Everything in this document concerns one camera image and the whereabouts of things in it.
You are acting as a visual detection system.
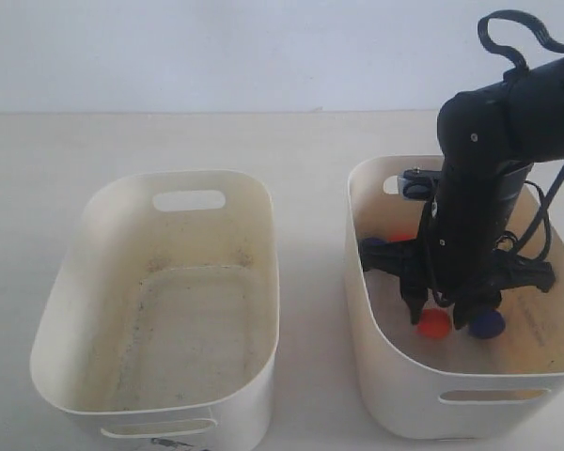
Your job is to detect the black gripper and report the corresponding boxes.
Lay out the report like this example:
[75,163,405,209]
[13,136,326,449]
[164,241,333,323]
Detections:
[359,163,556,330]

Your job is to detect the clear tube front orange cap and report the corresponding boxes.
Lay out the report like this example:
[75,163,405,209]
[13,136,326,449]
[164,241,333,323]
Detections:
[416,308,452,339]

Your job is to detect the clear tube orange cap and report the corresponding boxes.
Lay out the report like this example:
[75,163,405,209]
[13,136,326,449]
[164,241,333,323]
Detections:
[386,233,415,242]
[416,308,452,339]

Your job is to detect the clear tube front blue cap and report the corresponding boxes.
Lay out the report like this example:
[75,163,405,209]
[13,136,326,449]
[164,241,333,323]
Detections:
[468,310,506,339]

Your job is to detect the clear tube blue cap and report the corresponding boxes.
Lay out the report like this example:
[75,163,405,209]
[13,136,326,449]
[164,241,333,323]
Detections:
[468,310,506,339]
[359,237,387,247]

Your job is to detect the white plastic bin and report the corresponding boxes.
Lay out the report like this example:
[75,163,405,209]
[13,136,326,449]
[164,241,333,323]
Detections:
[345,156,564,440]
[29,170,280,450]

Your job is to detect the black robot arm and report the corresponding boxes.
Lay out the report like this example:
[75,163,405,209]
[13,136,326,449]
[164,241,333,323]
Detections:
[358,57,564,328]

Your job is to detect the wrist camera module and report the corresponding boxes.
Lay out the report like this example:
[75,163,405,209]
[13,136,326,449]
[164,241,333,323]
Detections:
[398,168,441,201]

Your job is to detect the black cable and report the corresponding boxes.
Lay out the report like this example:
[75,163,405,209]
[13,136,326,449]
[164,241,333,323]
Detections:
[420,9,564,306]

